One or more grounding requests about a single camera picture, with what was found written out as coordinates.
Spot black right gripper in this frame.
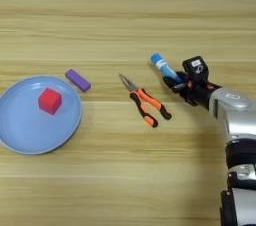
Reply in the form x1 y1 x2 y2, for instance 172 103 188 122
161 75 222 108

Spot blue glue stick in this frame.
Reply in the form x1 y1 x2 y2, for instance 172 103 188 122
149 52 183 85

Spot orange black needle-nose pliers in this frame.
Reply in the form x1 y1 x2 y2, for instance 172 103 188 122
118 72 174 129

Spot red cube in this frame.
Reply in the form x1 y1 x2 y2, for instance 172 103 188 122
37 87 64 116

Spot black box with white label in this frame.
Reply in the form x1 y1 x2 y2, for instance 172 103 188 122
181 55 210 83

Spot purple rectangular block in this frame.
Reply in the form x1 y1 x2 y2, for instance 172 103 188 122
64 68 92 93

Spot light blue round plate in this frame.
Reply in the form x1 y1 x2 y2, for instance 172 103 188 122
0 75 83 156

